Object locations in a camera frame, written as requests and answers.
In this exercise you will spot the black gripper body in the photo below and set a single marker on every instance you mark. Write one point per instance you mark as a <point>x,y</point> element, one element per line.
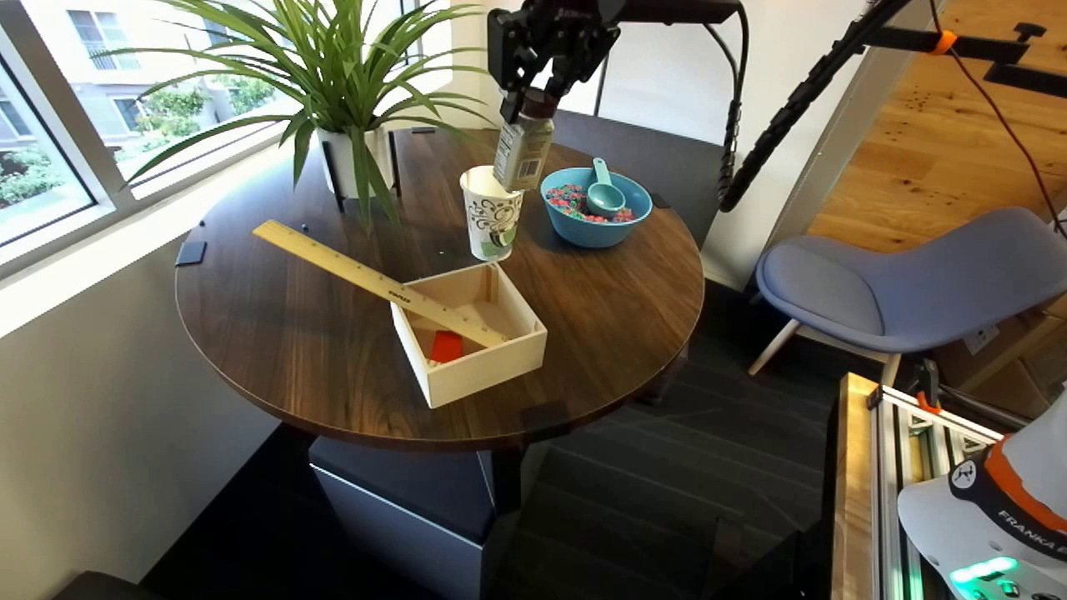
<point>553,44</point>

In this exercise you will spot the spice bottle with dark cap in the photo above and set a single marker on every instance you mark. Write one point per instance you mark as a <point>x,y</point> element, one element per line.
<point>521,154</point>

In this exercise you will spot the white patterned paper cup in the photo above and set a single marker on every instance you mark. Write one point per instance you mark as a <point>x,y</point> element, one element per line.
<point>489,220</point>

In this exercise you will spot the colourful cereal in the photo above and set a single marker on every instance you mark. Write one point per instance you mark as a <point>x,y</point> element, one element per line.
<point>570,202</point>

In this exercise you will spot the teal measuring scoop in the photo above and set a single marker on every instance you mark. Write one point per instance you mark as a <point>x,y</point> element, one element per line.
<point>605,197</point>

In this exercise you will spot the blue bowl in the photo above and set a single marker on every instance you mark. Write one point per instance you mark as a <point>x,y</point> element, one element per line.
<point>587,230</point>

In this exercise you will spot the white plant pot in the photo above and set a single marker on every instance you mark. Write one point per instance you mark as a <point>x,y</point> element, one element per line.
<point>345,162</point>

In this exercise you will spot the green spiky leaf plant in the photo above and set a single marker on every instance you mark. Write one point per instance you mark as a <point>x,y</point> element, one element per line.
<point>334,66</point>

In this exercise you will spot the red ball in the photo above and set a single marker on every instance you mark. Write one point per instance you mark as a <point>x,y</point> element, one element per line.
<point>447,346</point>

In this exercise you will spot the light wooden box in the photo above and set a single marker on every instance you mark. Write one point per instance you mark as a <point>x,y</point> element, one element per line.
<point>479,372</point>

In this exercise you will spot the small black pad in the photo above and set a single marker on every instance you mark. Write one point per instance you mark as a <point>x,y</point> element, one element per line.
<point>193,249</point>

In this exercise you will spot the black table column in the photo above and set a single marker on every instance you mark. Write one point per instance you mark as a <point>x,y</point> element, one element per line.
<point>509,477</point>

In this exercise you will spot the blue chair with wooden legs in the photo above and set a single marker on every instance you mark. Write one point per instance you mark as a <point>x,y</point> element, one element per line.
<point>890,285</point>

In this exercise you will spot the wooden cart board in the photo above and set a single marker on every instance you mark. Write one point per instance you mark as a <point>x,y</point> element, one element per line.
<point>854,501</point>

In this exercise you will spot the black mount bar orange tape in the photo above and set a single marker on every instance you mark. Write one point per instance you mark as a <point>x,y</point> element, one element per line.
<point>978,47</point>

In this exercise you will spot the white window frame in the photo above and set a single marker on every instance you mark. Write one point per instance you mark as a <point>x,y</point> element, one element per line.
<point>77,121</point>

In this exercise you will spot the aluminium profile rail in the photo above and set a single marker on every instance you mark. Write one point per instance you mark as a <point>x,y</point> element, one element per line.
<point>904,486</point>

